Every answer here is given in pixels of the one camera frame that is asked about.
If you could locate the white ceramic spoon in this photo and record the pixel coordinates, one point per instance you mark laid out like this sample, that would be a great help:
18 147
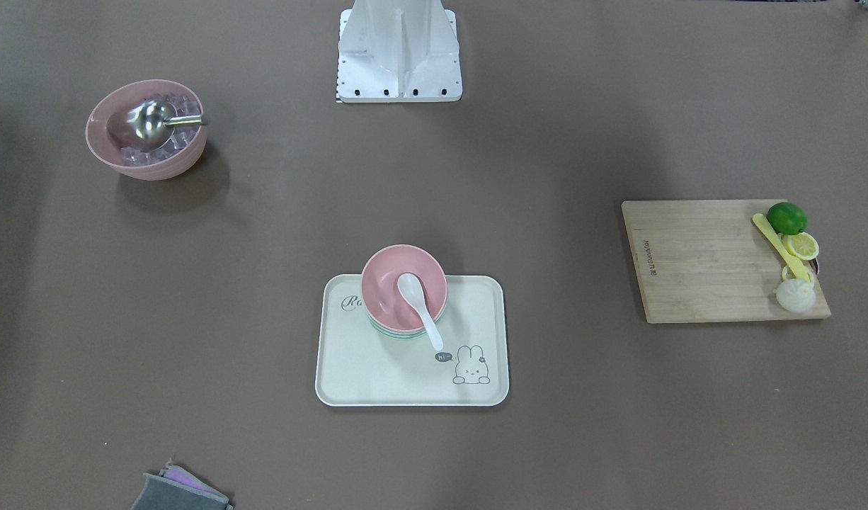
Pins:
411 290

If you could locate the small pink bowl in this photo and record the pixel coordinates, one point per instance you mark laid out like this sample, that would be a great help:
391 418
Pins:
380 293

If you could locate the upper green bowl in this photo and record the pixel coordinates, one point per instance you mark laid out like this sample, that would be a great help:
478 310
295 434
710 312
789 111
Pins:
378 326

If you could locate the green bowl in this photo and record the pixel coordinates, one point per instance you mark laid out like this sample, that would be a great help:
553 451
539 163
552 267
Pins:
378 326
406 339

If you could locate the lower green bowl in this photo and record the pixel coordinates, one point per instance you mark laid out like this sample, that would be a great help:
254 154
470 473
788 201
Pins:
406 339

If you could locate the large pink bowl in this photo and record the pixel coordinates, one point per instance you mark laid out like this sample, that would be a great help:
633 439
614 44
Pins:
175 156

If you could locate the cream rabbit tray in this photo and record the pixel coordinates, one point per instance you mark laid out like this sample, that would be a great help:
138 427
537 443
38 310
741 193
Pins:
359 367

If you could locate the wooden cutting board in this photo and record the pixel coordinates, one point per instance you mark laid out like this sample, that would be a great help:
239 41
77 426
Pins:
700 261

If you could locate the clear ice cubes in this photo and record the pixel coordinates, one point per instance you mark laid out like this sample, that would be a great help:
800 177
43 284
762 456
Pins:
180 139

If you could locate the metal ice scoop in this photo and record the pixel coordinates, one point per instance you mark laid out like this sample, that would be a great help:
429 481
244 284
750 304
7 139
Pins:
149 125

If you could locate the grey folded cloth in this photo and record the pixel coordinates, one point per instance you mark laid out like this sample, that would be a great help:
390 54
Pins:
174 487

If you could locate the yellow plastic knife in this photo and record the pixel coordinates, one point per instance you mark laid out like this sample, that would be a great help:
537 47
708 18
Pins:
793 263

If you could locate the lime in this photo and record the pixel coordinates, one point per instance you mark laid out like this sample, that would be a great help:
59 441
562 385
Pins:
787 218

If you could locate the white steamed bun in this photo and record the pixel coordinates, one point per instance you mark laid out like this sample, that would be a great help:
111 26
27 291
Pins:
797 296

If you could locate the lemon half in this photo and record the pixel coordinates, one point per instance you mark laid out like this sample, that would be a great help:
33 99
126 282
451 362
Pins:
801 245

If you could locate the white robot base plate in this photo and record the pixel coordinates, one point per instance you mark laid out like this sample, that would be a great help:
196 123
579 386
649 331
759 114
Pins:
398 52

